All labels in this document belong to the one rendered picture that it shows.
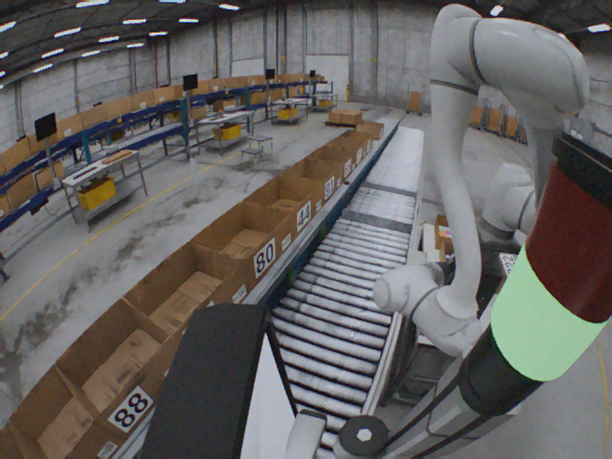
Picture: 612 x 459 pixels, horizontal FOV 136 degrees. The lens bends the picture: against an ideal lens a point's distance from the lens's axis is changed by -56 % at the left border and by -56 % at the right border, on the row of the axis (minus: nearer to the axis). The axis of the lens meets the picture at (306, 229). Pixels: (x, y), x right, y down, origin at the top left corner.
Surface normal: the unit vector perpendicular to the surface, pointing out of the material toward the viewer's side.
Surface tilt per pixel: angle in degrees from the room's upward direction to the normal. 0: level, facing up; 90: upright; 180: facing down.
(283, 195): 90
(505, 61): 114
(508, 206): 90
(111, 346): 89
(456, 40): 87
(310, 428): 0
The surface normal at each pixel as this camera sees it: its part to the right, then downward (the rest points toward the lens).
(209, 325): -0.23, -0.83
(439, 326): -0.86, 0.07
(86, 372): 0.92, 0.21
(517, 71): -0.77, 0.64
